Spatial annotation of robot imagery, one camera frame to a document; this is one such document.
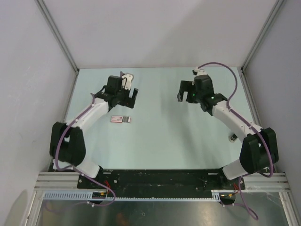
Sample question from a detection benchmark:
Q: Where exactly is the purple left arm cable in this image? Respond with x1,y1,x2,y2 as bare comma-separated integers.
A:
44,93,116,212

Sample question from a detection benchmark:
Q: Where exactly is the red white staple box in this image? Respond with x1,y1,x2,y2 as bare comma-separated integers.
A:
110,115,131,123

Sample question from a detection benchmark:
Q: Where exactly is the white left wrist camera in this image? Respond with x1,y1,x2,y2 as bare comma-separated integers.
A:
120,71,134,90

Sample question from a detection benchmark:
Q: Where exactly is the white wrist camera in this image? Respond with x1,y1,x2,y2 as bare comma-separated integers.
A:
120,71,134,90
192,67,208,82

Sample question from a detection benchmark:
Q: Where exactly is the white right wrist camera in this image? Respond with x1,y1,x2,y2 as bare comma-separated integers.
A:
192,67,208,82

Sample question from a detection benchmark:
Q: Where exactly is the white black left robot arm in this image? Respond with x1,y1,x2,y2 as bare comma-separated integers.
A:
49,73,138,188

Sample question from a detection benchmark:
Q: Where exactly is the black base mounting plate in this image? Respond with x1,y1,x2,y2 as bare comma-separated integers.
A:
77,169,245,200

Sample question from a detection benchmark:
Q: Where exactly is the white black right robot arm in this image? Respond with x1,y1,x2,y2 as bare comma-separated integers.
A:
177,74,279,189

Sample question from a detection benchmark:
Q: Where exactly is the grey slotted cable duct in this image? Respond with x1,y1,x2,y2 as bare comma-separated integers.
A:
41,189,222,202

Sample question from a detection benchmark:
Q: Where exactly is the aluminium frame rail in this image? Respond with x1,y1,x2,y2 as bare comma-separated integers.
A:
34,170,290,192

